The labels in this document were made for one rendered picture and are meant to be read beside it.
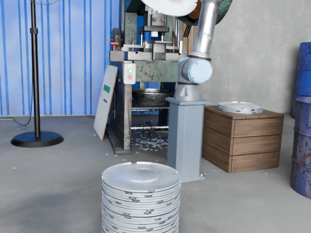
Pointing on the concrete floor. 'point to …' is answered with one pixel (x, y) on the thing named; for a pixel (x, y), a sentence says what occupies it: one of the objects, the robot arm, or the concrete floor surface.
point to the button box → (127, 78)
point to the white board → (105, 100)
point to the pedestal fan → (23, 138)
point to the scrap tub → (302, 149)
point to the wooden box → (242, 139)
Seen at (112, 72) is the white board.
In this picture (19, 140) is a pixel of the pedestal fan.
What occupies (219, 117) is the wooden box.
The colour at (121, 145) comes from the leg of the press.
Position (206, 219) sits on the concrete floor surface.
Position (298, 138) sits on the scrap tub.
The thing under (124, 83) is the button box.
